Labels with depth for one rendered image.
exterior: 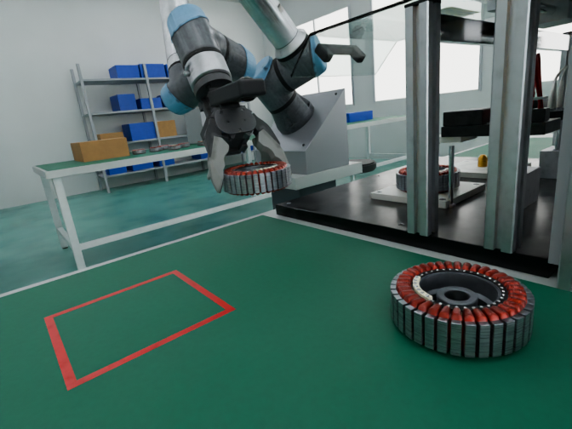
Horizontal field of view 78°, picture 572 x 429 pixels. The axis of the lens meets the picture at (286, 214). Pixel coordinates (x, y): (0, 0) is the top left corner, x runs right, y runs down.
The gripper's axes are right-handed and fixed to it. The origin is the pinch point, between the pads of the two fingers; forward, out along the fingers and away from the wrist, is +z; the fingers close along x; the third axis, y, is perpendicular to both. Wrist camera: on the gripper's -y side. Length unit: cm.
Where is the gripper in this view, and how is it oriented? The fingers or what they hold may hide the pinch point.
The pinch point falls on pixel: (258, 180)
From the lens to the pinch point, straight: 58.0
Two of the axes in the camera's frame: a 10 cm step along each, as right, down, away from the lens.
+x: -8.3, 2.4, -5.1
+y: -4.1, 3.5, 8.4
